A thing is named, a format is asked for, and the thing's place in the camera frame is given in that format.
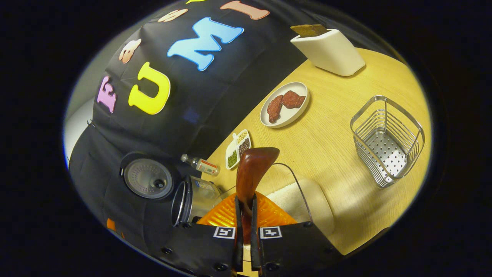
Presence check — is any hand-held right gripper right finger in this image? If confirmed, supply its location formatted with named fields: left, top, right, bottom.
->
left=251, top=192, right=344, bottom=277

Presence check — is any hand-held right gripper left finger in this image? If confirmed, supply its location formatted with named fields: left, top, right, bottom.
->
left=154, top=192, right=243, bottom=277

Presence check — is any clear rice container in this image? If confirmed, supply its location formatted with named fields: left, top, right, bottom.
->
left=215, top=163, right=336, bottom=237

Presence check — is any black silver rice cooker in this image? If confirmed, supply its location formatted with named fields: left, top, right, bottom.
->
left=120, top=153, right=224, bottom=227

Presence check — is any brown wooden spoon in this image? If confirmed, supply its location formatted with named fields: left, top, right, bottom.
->
left=235, top=147, right=280, bottom=247

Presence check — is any metal wire chopstick holder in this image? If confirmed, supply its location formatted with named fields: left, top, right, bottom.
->
left=350, top=95, right=425, bottom=189

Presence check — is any small clear glass bottle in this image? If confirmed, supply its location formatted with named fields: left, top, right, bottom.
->
left=181, top=154, right=220, bottom=177

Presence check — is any white divided bean dish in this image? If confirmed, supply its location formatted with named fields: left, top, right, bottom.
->
left=225, top=129, right=252, bottom=170

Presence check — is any white round plate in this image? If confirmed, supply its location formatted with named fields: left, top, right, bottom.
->
left=260, top=82, right=310, bottom=128

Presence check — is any red meat slice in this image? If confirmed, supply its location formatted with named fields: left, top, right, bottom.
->
left=281, top=90, right=306, bottom=109
left=267, top=95, right=284, bottom=123

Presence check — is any black backdrop cloth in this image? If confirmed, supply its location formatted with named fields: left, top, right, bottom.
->
left=68, top=0, right=385, bottom=270

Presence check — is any white toaster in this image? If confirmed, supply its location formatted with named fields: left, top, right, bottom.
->
left=290, top=29, right=366, bottom=77

